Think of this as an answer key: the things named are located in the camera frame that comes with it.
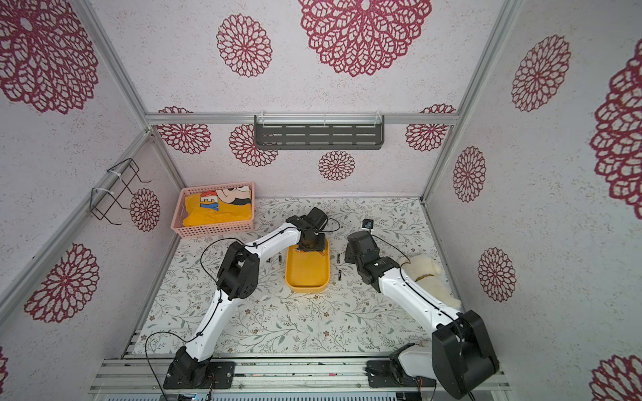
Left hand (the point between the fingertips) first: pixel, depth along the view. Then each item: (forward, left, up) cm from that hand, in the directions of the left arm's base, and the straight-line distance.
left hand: (320, 247), depth 102 cm
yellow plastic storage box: (-10, +5, -2) cm, 11 cm away
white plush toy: (-16, -36, +9) cm, 41 cm away
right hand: (-8, -12, +15) cm, 21 cm away
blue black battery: (-5, -7, -1) cm, 9 cm away
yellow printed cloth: (+11, +51, +8) cm, 53 cm away
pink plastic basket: (+25, +39, +6) cm, 47 cm away
